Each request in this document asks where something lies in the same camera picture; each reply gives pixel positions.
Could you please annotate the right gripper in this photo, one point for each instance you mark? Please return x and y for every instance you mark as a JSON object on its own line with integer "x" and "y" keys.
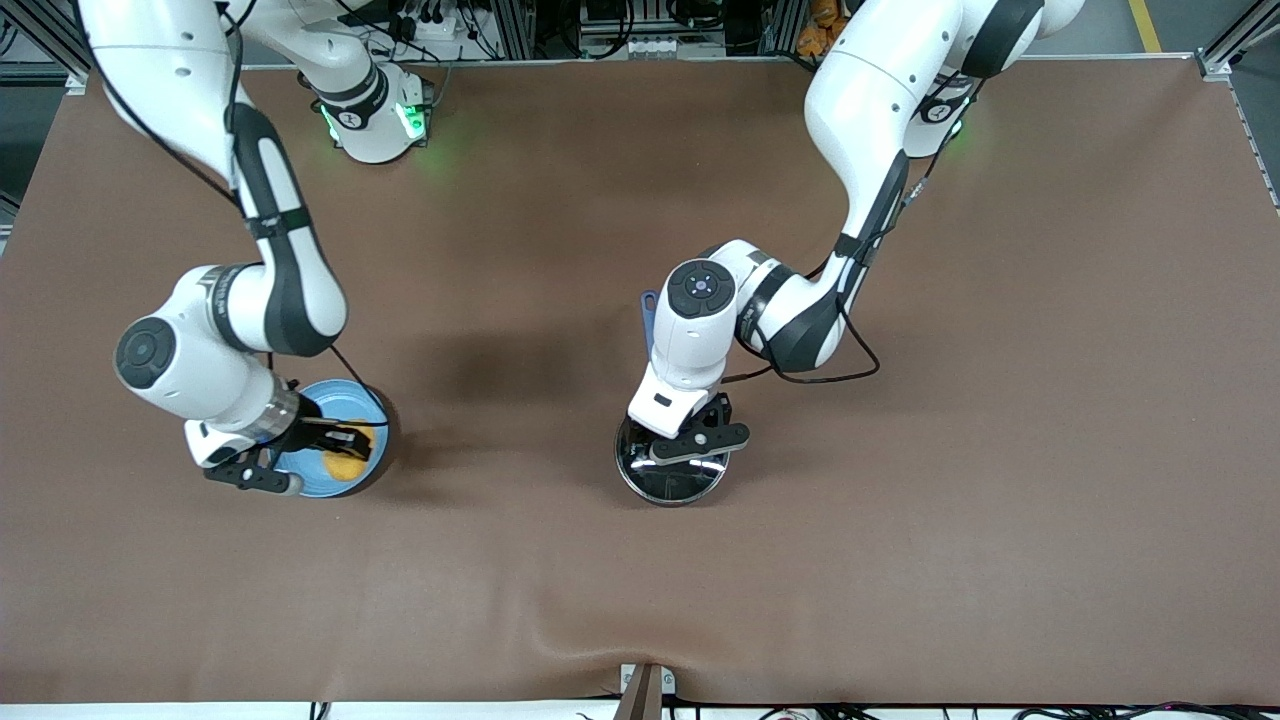
{"x": 303, "y": 430}

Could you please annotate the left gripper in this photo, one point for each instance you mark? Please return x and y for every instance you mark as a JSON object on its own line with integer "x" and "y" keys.
{"x": 716, "y": 410}

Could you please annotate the yellow potato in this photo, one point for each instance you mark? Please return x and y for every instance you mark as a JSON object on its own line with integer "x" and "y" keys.
{"x": 348, "y": 470}

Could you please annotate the glass lid with blue knob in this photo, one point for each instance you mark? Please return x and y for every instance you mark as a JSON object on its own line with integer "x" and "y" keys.
{"x": 670, "y": 485}

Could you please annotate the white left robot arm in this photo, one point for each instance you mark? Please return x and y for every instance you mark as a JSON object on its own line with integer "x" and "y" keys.
{"x": 870, "y": 100}

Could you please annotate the blue round plate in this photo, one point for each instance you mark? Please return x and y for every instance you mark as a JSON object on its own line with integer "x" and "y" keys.
{"x": 330, "y": 395}

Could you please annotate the aluminium equipment rack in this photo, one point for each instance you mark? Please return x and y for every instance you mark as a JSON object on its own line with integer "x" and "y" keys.
{"x": 650, "y": 25}

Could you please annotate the orange items pile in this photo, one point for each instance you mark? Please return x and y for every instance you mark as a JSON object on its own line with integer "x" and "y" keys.
{"x": 815, "y": 40}

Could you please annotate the white power strip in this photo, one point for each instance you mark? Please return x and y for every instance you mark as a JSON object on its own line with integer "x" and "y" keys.
{"x": 430, "y": 27}

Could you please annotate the metal table clamp bracket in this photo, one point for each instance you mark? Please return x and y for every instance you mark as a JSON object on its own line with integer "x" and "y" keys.
{"x": 645, "y": 695}

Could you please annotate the aluminium frame post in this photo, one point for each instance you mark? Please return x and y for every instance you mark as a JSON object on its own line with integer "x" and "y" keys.
{"x": 1235, "y": 55}

